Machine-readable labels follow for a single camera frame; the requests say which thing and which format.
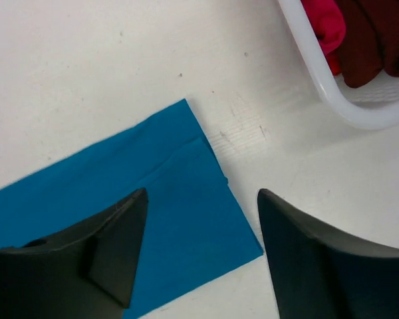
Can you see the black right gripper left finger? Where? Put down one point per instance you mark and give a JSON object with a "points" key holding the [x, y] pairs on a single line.
{"points": [[84, 271]]}

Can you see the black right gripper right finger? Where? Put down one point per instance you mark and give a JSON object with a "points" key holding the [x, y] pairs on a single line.
{"points": [[319, 271]]}

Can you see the blue t shirt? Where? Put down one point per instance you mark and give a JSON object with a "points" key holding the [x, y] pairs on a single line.
{"points": [[195, 230]]}

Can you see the white plastic laundry basket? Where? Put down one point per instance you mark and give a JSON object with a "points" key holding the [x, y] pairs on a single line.
{"points": [[373, 106]]}

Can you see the dark red t shirt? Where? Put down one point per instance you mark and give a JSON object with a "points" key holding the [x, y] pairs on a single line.
{"points": [[371, 42]]}

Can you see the pink t shirt in basket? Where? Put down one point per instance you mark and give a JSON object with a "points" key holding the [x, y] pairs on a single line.
{"points": [[329, 28]]}

